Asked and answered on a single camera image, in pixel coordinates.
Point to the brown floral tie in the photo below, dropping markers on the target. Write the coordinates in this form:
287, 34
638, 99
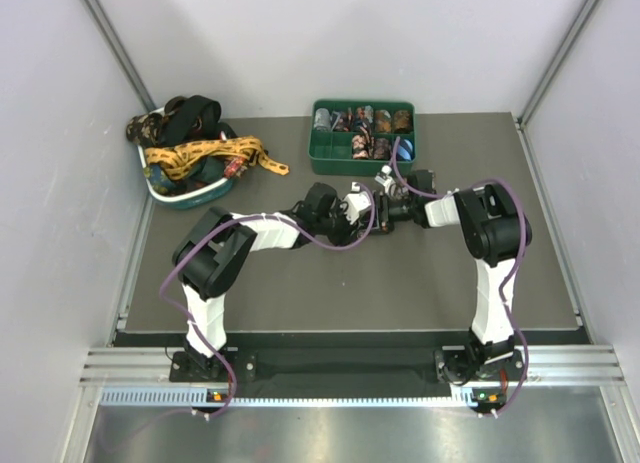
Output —
416, 189

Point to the dark brown rolled tie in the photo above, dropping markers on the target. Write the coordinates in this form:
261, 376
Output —
402, 122

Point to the pink floral rolled tie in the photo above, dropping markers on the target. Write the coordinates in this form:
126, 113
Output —
361, 145

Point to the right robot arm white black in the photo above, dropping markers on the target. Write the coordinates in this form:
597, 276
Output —
495, 233

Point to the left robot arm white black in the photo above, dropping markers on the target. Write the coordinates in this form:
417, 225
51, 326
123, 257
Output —
209, 259

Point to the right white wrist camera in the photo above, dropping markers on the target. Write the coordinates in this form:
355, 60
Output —
385, 178

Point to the dark red rolled tie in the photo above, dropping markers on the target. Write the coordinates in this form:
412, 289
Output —
341, 120

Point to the yellow patterned tie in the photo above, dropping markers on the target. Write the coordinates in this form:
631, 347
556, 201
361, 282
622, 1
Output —
177, 161

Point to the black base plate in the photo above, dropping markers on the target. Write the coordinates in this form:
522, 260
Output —
337, 365

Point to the dark floral tie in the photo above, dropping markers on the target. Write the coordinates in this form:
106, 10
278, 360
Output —
144, 130

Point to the teal floral rolled tie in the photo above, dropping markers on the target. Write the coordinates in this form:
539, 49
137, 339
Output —
363, 118

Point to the white teal basket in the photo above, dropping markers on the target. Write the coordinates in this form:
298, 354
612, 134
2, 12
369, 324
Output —
204, 183

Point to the grey rolled tie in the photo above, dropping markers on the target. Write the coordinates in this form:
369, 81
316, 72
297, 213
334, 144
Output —
322, 120

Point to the grey slotted cable duct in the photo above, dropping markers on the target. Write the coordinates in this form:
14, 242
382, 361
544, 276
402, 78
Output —
209, 398

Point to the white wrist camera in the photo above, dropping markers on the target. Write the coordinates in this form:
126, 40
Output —
359, 201
385, 178

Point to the red patterned tie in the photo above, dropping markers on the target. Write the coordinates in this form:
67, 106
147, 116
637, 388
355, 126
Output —
235, 167

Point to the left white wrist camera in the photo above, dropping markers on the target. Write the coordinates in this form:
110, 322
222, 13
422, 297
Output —
359, 201

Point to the aluminium front rail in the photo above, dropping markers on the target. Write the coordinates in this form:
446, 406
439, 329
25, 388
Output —
548, 365

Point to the left aluminium frame post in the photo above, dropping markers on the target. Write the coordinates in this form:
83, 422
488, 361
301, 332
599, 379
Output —
112, 39

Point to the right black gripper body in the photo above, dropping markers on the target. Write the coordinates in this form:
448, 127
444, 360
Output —
384, 221

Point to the blue striped rolled tie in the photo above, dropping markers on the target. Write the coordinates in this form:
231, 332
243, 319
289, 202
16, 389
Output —
404, 149

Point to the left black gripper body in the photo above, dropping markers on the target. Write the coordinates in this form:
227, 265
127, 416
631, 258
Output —
337, 228

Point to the green compartment tray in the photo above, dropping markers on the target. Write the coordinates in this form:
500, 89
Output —
330, 152

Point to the brown pink rolled tie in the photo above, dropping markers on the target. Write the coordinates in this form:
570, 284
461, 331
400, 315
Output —
381, 149

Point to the right aluminium frame post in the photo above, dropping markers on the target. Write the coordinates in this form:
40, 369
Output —
570, 38

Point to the green patterned tie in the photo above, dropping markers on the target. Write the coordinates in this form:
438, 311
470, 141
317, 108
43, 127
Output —
158, 181

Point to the aluminium frame post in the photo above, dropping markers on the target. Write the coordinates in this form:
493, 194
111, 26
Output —
570, 38
112, 39

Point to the black tie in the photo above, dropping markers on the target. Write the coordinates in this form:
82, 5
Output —
193, 118

